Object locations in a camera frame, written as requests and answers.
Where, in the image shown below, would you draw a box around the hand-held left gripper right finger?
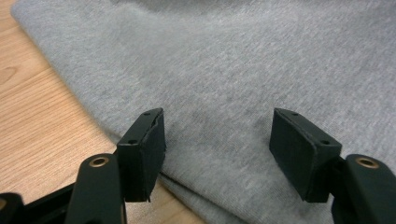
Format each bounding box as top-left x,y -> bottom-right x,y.
268,107 -> 343,204

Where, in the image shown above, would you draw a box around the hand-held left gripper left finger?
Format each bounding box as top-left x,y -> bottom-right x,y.
116,107 -> 167,203

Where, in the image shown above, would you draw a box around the grey pants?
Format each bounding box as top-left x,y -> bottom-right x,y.
10,0 -> 396,224

